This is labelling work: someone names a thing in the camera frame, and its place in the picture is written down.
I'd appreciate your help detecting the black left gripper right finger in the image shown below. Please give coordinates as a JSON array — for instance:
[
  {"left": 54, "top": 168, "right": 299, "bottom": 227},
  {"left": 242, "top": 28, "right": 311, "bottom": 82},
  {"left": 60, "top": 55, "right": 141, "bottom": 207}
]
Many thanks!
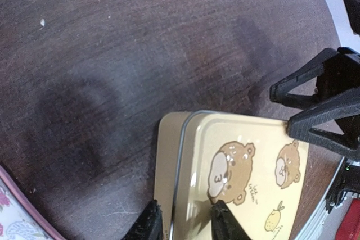
[{"left": 211, "top": 200, "right": 251, "bottom": 240}]

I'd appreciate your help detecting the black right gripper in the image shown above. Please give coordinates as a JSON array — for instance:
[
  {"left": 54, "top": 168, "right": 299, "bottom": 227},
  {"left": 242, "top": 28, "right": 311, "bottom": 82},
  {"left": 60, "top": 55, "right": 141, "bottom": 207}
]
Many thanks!
[{"left": 269, "top": 47, "right": 359, "bottom": 156}]

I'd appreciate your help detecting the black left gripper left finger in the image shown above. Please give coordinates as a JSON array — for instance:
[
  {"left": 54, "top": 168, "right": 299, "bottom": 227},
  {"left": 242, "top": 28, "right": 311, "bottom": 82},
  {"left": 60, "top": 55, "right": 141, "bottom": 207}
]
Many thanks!
[{"left": 122, "top": 199, "right": 163, "bottom": 240}]

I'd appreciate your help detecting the beige bear tin lid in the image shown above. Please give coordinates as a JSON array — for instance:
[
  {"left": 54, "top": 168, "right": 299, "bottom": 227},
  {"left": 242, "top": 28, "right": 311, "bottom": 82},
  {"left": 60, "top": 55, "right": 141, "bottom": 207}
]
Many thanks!
[{"left": 169, "top": 111, "right": 309, "bottom": 239}]

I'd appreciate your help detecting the beige bear tin box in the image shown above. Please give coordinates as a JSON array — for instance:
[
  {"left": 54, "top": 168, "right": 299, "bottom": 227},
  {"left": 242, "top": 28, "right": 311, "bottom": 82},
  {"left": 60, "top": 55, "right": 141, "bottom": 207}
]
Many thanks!
[{"left": 154, "top": 112, "right": 190, "bottom": 239}]

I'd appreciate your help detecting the floral rectangular tray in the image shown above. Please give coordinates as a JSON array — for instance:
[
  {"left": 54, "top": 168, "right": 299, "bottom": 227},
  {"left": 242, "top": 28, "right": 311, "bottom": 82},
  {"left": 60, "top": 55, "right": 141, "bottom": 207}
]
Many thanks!
[{"left": 1, "top": 167, "right": 64, "bottom": 240}]

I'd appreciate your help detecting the aluminium front rail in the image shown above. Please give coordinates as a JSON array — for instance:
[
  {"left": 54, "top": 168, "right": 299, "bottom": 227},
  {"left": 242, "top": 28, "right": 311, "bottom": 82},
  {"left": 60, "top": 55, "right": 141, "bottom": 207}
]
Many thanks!
[{"left": 295, "top": 158, "right": 359, "bottom": 239}]

